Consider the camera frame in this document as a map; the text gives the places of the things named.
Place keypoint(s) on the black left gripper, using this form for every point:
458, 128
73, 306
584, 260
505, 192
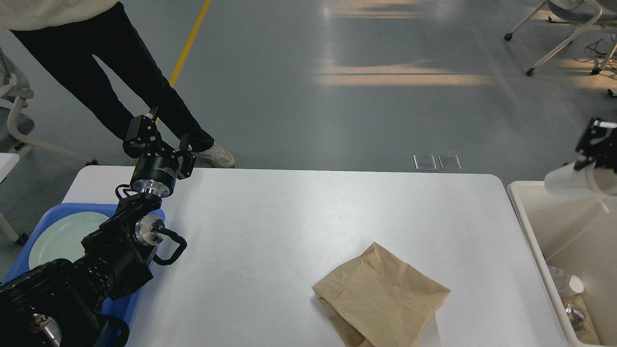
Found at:
158, 167

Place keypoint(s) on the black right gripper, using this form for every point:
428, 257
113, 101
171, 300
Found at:
597, 146

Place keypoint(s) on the white paper cup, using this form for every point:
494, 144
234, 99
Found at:
574, 286
588, 182

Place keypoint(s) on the light green plate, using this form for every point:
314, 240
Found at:
62, 239

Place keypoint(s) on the brown paper bag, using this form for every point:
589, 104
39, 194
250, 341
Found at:
378, 300

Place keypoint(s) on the aluminium foil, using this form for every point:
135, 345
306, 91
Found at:
561, 279

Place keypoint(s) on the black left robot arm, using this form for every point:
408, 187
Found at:
131, 206

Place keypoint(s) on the white plastic bin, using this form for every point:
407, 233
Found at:
576, 234

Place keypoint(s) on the white paper cup in bin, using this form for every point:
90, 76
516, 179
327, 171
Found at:
574, 286

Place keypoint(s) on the clear floor plate right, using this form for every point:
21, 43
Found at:
450, 162

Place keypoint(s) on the clear floor plate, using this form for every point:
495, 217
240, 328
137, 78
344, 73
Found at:
450, 162
425, 163

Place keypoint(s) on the white office chair left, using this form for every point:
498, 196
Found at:
16, 127

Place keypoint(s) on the person in cream sweater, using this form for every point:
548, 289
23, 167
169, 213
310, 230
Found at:
70, 39

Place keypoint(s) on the blue plastic tray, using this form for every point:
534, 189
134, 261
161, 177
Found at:
72, 212

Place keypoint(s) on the clear plastic wrapper in bin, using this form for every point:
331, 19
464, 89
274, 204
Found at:
576, 317

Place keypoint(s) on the clear floor plate left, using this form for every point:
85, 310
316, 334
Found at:
425, 163

